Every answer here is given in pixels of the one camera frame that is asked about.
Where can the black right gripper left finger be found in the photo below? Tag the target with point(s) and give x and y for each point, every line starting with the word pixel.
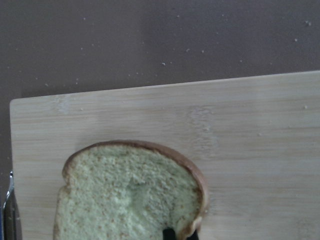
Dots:
pixel 168 234

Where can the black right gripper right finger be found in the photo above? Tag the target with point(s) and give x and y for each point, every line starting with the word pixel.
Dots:
pixel 194 236

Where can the bread slice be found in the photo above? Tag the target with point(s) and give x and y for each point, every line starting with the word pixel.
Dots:
pixel 129 190

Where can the wooden cutting board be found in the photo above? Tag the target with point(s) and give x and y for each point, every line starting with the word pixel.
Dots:
pixel 255 139

